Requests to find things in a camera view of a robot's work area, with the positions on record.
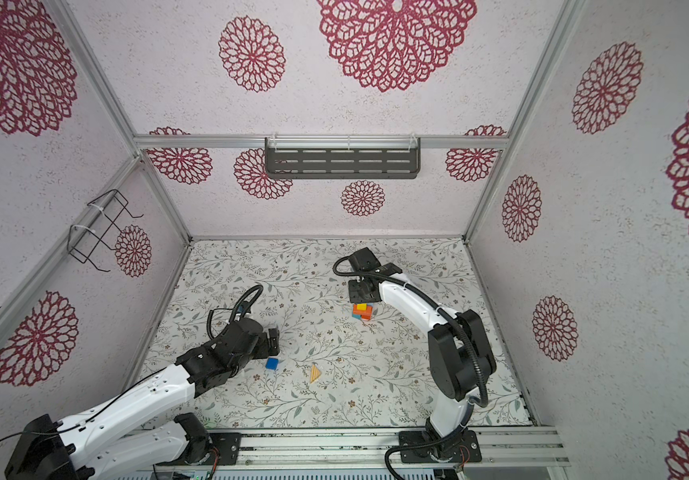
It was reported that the dark blue wood cube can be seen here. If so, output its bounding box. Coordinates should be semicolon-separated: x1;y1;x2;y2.
266;358;280;371

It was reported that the orange wood rectangular block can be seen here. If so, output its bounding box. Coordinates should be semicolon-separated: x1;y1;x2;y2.
352;304;374;321

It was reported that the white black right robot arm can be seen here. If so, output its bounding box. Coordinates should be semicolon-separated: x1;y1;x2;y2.
332;248;498;461

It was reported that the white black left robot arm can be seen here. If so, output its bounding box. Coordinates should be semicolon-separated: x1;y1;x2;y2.
4;318;280;479

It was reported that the natural wood triangle block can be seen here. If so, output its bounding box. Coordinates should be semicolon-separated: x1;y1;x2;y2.
310;365;322;384

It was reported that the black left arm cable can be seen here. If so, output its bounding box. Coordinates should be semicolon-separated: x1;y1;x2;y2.
0;284;264;480

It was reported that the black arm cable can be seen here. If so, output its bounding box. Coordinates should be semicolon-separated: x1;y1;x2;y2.
0;284;264;480
331;256;490;480

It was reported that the dark grey wall shelf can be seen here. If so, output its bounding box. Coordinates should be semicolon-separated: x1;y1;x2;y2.
264;137;422;180

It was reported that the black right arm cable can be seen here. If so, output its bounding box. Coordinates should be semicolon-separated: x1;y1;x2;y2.
331;256;490;480

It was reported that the black wire wall rack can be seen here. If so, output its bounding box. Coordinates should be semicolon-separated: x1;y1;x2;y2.
66;189;144;273

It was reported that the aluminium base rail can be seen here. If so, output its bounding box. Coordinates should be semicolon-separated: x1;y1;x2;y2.
67;425;571;472

